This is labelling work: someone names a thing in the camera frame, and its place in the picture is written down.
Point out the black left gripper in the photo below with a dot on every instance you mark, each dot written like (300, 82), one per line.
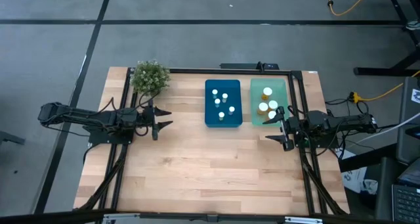
(141, 116)

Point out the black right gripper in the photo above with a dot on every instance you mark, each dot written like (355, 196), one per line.
(292, 126)

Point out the large orange pill bottle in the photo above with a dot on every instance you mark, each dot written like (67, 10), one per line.
(272, 114)
(267, 91)
(273, 104)

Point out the orange plastic cup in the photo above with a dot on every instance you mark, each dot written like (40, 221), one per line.
(263, 106)

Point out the small white-capped pill bottle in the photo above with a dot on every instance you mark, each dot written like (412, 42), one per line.
(217, 101)
(215, 92)
(231, 109)
(224, 96)

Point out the clear yellow-tinted cup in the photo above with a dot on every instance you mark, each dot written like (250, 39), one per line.
(221, 114)

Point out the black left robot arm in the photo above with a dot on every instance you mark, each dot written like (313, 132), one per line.
(82, 115)

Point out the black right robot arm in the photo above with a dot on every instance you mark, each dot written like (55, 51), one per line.
(344, 122)

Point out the light green plastic bin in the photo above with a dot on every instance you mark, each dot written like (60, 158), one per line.
(282, 86)

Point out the blue plastic bin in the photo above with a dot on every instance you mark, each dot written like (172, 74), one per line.
(210, 119)

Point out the green potted plant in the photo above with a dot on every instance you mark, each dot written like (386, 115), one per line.
(150, 77)

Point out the white printed bag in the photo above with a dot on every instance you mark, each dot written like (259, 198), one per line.
(352, 179)

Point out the dark case with sticker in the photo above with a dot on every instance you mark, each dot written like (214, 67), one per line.
(407, 135)

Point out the black bar with silver brackets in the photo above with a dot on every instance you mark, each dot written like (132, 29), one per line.
(65, 217)

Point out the dark laptop keyboard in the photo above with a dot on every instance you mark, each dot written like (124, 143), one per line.
(407, 204)

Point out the grey chair foot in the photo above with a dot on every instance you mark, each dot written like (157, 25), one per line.
(10, 138)

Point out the black metal table frame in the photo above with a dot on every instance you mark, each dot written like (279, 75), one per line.
(197, 71)

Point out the black desk leg frame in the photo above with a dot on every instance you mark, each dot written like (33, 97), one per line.
(377, 71)

